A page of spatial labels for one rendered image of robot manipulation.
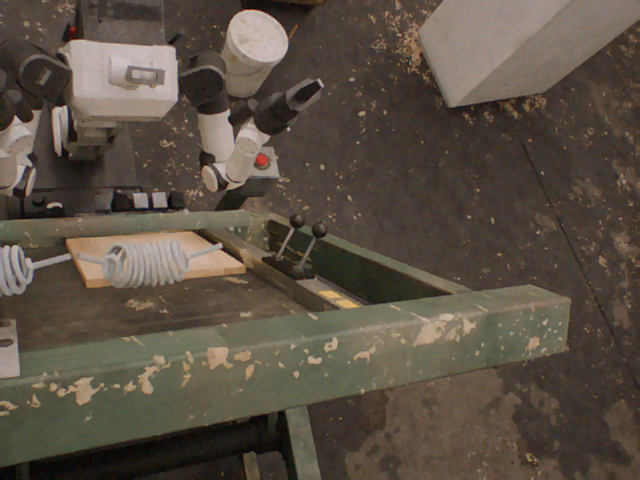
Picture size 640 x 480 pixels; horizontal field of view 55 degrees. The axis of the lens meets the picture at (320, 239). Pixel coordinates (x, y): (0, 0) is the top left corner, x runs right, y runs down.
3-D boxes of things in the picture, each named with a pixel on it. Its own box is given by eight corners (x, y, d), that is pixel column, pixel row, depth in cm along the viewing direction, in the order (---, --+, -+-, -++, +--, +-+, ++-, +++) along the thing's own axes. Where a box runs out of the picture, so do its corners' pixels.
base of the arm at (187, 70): (182, 90, 179) (178, 50, 173) (227, 89, 180) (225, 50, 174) (178, 108, 166) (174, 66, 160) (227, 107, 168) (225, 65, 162)
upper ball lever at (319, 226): (298, 276, 141) (326, 224, 141) (305, 281, 137) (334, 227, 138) (285, 270, 139) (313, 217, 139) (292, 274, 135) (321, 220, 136)
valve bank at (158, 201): (182, 204, 233) (197, 176, 213) (188, 239, 229) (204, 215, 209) (37, 209, 211) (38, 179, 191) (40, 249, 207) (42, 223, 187)
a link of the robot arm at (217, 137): (197, 182, 185) (184, 111, 173) (233, 169, 192) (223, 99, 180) (217, 196, 177) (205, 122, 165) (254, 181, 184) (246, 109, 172)
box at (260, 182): (257, 168, 231) (273, 145, 216) (263, 198, 228) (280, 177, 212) (226, 168, 226) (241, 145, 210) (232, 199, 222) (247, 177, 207)
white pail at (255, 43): (255, 52, 344) (286, -6, 305) (274, 98, 339) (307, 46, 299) (202, 56, 329) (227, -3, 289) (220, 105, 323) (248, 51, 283)
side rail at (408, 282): (285, 248, 213) (285, 217, 211) (520, 365, 117) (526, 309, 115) (268, 250, 210) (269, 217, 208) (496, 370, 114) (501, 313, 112)
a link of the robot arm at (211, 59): (198, 101, 179) (190, 54, 172) (229, 99, 180) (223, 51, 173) (196, 116, 169) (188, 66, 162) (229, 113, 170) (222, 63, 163)
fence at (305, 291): (214, 236, 200) (214, 223, 200) (367, 327, 117) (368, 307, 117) (199, 236, 198) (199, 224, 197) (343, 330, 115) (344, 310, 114)
